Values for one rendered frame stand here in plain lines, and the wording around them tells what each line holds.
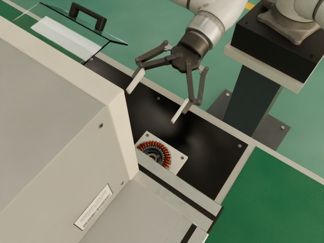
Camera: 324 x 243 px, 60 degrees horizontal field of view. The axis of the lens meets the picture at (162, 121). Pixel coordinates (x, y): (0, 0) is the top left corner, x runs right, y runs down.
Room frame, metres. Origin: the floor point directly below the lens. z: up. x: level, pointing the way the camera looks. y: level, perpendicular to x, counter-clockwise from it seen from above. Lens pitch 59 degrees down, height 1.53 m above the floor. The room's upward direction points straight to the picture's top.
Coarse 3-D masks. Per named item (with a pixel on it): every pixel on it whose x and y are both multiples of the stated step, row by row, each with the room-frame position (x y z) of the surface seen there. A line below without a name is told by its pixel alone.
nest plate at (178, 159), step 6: (144, 138) 0.39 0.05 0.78; (150, 138) 0.39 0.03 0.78; (156, 138) 0.39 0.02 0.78; (174, 150) 0.35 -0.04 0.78; (174, 156) 0.33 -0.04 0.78; (180, 156) 0.33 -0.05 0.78; (186, 156) 0.33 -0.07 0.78; (174, 162) 0.31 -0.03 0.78; (180, 162) 0.31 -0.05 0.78; (174, 168) 0.29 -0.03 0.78; (180, 168) 0.30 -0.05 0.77
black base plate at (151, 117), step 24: (96, 72) 0.66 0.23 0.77; (120, 72) 0.66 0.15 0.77; (144, 96) 0.55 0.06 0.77; (144, 120) 0.46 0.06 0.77; (168, 120) 0.46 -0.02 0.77; (192, 120) 0.46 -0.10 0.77; (168, 144) 0.37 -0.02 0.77; (192, 144) 0.37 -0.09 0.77; (216, 144) 0.37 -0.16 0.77; (240, 144) 0.37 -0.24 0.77; (192, 168) 0.30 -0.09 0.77; (216, 168) 0.30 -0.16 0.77; (216, 192) 0.23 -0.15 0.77
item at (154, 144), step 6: (138, 144) 0.35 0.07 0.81; (144, 144) 0.35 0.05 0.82; (150, 144) 0.35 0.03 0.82; (156, 144) 0.35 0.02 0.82; (162, 144) 0.35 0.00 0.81; (144, 150) 0.34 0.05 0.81; (150, 150) 0.34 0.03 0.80; (156, 150) 0.34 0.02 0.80; (162, 150) 0.33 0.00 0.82; (168, 150) 0.33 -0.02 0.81; (150, 156) 0.32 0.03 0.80; (156, 156) 0.32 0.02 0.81; (162, 156) 0.32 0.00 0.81; (168, 156) 0.31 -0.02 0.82; (162, 162) 0.30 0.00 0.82; (168, 162) 0.30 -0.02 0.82; (168, 168) 0.28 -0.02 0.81
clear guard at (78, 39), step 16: (32, 16) 0.58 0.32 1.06; (48, 16) 0.58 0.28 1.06; (64, 16) 0.58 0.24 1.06; (32, 32) 0.52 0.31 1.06; (48, 32) 0.52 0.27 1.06; (64, 32) 0.52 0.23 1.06; (80, 32) 0.52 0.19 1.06; (96, 32) 0.52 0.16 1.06; (64, 48) 0.47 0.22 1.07; (80, 48) 0.47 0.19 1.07; (96, 48) 0.47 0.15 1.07
